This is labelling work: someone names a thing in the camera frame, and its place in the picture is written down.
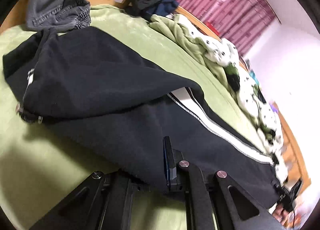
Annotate black striped track pants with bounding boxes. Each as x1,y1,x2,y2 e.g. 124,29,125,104
3,27,279,208

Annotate person's right hand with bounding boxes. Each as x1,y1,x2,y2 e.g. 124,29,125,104
272,204,293,228

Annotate green plush bed blanket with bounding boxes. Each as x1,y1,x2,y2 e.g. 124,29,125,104
1,5,256,229

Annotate purple fluffy item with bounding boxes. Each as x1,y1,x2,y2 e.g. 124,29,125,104
270,102,279,114

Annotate white floral quilt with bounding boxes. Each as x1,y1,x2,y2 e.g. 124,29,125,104
173,13,289,184

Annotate teal patterned pillow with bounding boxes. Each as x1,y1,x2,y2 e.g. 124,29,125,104
249,69,259,86

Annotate maroon patterned curtain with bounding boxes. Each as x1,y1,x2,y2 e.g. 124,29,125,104
176,0,277,56

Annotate grey denim jeans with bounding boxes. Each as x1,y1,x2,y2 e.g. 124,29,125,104
25,0,91,32

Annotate navy blue garment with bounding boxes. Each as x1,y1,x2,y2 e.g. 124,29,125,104
142,0,179,21

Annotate wooden bed frame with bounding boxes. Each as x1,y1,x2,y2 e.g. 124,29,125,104
1,0,311,189

